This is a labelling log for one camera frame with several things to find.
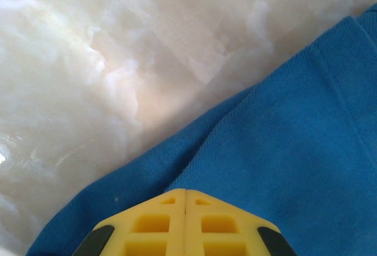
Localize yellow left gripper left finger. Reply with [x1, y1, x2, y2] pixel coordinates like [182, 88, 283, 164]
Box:
[78, 188, 186, 256]

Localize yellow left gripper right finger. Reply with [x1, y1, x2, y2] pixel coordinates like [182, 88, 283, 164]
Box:
[184, 189, 293, 256]

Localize blue long pants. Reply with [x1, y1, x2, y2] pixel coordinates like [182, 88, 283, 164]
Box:
[25, 2, 377, 256]

